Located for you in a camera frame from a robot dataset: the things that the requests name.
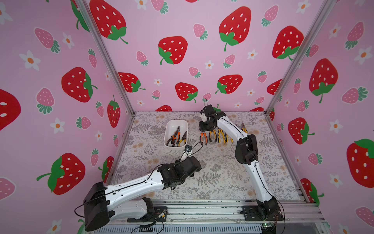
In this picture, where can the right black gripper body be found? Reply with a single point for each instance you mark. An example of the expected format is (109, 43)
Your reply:
(207, 124)

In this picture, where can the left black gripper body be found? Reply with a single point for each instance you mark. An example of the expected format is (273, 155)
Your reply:
(177, 163)

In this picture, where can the yellow black diagonal pliers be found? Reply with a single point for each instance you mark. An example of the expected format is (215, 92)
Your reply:
(212, 136)

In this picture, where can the small orange black pliers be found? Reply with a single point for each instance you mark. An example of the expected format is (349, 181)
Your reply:
(203, 138)

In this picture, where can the yellow striped needle-nose pliers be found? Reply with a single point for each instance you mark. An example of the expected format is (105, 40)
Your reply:
(222, 138)

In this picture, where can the yellow black combination pliers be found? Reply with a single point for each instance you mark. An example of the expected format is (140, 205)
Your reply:
(244, 128)

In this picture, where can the white plastic storage box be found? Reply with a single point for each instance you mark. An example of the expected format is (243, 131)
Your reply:
(171, 128)

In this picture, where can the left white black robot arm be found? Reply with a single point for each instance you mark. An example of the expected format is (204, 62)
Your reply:
(128, 201)

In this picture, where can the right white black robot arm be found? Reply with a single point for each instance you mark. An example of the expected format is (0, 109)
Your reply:
(246, 153)

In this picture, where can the yellow grey needle-nose pliers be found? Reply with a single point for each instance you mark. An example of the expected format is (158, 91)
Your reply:
(183, 140)

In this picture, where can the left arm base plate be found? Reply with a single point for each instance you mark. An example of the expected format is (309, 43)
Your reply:
(158, 214)

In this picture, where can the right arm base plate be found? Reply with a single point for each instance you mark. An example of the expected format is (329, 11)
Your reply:
(257, 213)

